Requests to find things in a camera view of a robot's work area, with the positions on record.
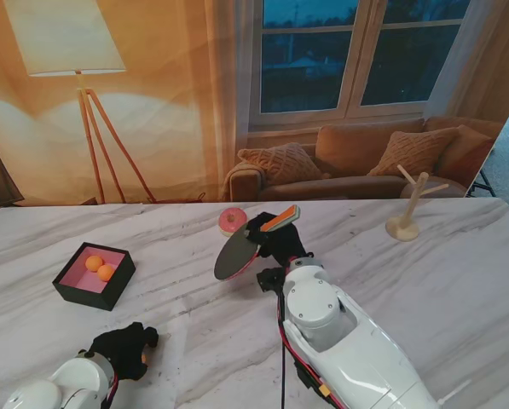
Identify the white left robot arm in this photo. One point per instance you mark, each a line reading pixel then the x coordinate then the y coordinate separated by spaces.
pixel 66 383

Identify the printed living room backdrop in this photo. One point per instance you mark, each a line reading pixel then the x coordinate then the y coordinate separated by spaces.
pixel 152 106

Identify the black red ping pong bat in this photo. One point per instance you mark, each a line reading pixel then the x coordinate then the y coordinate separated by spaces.
pixel 235 257

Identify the black tripod stand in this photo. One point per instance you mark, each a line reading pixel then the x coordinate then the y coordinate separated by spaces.
pixel 481 183

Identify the wooden mug tree stand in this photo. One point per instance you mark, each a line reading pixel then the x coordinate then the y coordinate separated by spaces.
pixel 409 209

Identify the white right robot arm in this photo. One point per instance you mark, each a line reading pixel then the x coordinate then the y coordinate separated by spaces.
pixel 343 353

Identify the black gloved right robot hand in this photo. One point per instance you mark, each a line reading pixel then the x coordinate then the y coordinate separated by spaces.
pixel 286 245

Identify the orange ping pong ball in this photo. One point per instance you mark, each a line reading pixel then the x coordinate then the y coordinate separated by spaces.
pixel 144 358
pixel 106 273
pixel 93 262

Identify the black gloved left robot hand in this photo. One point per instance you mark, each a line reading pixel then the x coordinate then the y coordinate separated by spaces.
pixel 119 349

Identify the black box pink inside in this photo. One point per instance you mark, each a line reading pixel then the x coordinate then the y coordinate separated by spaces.
pixel 122 281

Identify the pink frosted toy donut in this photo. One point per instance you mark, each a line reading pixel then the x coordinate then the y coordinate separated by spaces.
pixel 229 221

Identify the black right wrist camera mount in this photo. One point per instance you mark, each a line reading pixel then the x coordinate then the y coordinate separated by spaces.
pixel 271 280

